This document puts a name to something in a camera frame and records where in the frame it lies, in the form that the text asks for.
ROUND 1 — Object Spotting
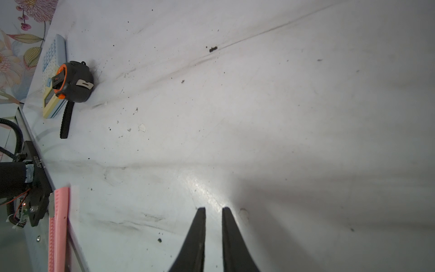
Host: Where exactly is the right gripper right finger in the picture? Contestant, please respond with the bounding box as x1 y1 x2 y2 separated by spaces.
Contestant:
222 207 260 272

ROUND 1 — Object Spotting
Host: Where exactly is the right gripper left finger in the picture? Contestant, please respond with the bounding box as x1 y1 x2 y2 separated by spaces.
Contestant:
169 207 206 272

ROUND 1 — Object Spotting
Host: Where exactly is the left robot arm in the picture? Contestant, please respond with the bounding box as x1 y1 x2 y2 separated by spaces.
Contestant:
1 119 53 227

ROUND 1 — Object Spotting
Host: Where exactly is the pink utility knife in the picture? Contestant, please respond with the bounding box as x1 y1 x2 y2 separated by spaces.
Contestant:
48 187 70 272

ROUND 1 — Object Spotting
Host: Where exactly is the orange black tape measure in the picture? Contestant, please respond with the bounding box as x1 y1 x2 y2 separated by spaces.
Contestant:
52 61 95 139

